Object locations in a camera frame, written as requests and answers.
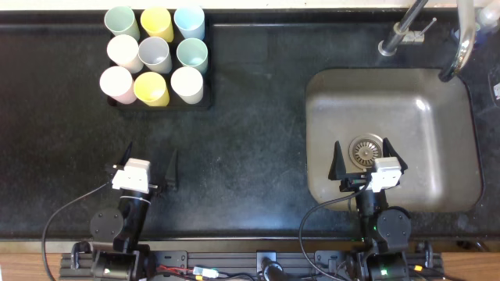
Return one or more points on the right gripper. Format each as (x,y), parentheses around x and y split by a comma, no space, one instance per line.
(353,184)

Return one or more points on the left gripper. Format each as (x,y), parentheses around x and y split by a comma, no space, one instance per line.
(160,187)

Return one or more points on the yellow cup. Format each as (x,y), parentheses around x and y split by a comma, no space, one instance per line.
(156,19)
(150,87)

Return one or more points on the pink cup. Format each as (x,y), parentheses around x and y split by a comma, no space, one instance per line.
(116,82)

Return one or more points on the white cup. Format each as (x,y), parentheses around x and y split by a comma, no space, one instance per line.
(123,48)
(186,82)

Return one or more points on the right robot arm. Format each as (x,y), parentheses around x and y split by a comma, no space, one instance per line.
(392,226)

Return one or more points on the steel sink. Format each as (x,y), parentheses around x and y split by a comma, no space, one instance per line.
(422,117)

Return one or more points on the black tray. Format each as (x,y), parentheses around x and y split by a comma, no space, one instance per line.
(209,89)

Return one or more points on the grey cup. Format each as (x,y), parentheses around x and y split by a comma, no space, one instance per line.
(153,50)

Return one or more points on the green cup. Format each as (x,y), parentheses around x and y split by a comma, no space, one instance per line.
(119,19)
(191,52)

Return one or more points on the steel tap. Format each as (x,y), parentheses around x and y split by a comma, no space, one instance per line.
(390,39)

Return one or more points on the blue cup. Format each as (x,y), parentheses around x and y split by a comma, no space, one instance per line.
(189,17)

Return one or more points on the blue soap bottle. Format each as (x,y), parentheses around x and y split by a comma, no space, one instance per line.
(488,17)

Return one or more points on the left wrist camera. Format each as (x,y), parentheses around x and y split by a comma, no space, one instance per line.
(132,175)

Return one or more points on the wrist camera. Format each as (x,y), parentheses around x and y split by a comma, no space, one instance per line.
(386,174)
(132,175)

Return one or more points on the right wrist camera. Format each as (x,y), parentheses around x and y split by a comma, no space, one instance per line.
(386,174)

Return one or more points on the mounting rail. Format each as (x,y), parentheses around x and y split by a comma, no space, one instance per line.
(234,260)

